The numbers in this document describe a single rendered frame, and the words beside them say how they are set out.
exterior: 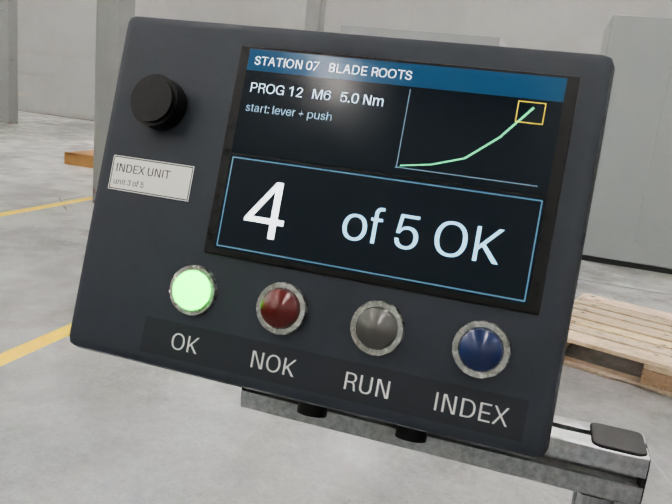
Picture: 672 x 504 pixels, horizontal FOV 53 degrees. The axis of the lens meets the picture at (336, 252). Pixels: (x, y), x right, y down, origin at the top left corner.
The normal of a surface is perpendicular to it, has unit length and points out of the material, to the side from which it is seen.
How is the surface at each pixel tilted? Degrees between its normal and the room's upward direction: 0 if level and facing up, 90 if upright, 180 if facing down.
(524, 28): 90
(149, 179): 75
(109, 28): 90
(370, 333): 79
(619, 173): 90
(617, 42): 90
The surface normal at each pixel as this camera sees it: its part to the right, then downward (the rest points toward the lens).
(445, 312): -0.27, -0.07
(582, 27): -0.30, 0.19
